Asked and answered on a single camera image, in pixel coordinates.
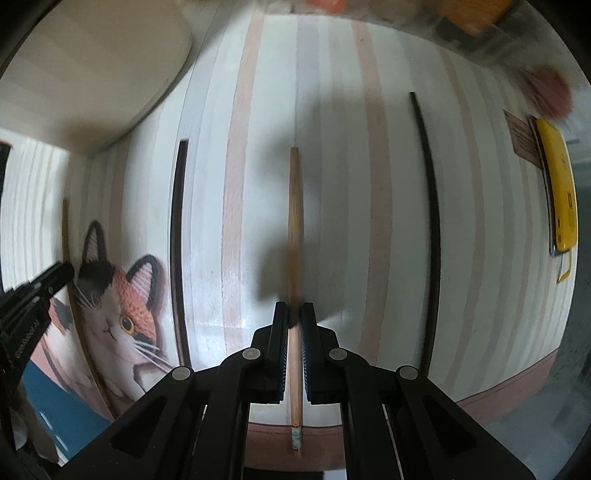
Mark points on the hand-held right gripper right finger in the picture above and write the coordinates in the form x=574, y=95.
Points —
x=310, y=355

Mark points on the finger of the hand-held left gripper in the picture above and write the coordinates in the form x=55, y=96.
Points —
x=51, y=277

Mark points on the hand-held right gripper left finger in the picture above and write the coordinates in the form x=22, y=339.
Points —
x=278, y=355

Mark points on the dark wooden chopstick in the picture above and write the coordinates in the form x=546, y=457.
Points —
x=174, y=254

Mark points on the light chopstick with patterned tip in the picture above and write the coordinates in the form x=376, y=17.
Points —
x=294, y=207

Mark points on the long black chopstick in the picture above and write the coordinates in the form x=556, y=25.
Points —
x=431, y=230

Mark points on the cream chopstick holder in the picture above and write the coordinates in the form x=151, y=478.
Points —
x=92, y=69

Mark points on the cat print striped cloth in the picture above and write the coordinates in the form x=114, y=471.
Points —
x=369, y=230

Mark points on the brown card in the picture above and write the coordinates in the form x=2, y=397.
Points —
x=521, y=138

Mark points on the yellow rectangular gadget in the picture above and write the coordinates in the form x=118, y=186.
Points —
x=561, y=184

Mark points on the clear plastic organiser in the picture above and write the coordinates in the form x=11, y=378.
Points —
x=461, y=37

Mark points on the red tomato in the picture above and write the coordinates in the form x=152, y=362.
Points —
x=551, y=90

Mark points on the orange object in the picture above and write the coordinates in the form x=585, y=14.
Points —
x=475, y=14

